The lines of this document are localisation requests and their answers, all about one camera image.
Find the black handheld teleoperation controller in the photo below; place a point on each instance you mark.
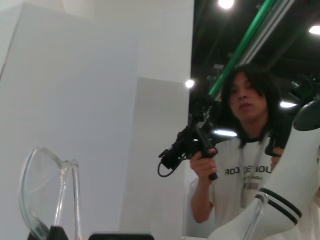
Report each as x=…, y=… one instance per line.
x=200, y=135
x=271, y=150

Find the person right forearm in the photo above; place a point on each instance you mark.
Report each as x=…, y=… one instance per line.
x=200, y=205

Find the person left hand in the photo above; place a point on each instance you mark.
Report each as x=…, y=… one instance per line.
x=276, y=162

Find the person in white t-shirt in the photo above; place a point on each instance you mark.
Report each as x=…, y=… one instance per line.
x=232, y=180

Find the green ceiling beam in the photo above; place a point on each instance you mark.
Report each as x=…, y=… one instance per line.
x=240, y=45

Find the clear white glasses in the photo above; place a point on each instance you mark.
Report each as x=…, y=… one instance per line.
x=75, y=195

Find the person right hand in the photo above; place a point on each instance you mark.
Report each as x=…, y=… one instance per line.
x=203, y=166

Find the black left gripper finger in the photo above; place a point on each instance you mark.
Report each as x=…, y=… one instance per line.
x=120, y=237
x=58, y=233

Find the bright ceiling light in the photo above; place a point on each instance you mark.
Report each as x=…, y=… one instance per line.
x=226, y=3
x=189, y=84
x=315, y=29

